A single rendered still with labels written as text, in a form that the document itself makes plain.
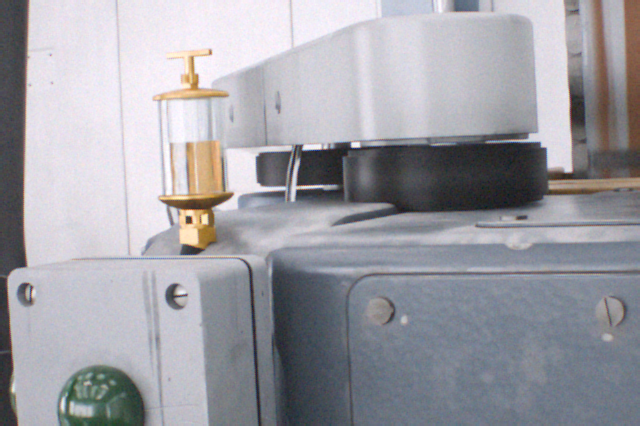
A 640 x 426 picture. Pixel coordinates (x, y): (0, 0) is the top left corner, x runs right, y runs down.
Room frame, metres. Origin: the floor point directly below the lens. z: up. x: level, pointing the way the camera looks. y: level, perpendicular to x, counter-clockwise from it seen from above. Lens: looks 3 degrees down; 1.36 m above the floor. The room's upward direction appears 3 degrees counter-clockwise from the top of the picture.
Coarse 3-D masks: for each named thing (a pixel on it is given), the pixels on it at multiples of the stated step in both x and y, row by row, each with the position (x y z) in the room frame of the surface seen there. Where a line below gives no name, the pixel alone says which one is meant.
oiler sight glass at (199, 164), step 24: (168, 120) 0.47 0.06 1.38; (192, 120) 0.47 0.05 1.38; (216, 120) 0.47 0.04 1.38; (168, 144) 0.47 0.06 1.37; (192, 144) 0.47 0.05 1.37; (216, 144) 0.47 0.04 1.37; (168, 168) 0.47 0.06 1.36; (192, 168) 0.47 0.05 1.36; (216, 168) 0.47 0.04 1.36; (168, 192) 0.47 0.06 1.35; (192, 192) 0.47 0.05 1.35; (216, 192) 0.47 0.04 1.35
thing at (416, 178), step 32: (352, 160) 0.55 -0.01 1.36; (384, 160) 0.53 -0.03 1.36; (416, 160) 0.53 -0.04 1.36; (448, 160) 0.52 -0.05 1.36; (480, 160) 0.52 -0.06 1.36; (512, 160) 0.53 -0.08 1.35; (544, 160) 0.55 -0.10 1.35; (352, 192) 0.55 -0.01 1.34; (384, 192) 0.53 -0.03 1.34; (416, 192) 0.53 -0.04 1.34; (448, 192) 0.52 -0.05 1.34; (480, 192) 0.52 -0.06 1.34; (512, 192) 0.53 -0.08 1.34; (544, 192) 0.55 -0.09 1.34
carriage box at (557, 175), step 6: (552, 168) 0.98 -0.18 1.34; (558, 168) 1.00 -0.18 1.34; (552, 174) 0.98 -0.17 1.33; (558, 174) 0.99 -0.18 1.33; (564, 174) 1.01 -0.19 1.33; (570, 174) 1.00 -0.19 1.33; (552, 180) 0.86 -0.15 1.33; (558, 180) 0.85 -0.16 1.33; (564, 180) 0.85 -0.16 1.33; (570, 180) 0.84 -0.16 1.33; (576, 180) 0.83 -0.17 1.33; (582, 180) 0.83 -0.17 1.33; (588, 180) 0.83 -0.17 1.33; (594, 180) 0.82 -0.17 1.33; (600, 180) 0.82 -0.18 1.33; (606, 180) 0.68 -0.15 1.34; (612, 180) 0.67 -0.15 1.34; (618, 180) 0.67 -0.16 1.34; (624, 180) 0.67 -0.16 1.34; (630, 180) 0.67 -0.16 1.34; (636, 180) 0.67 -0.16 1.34
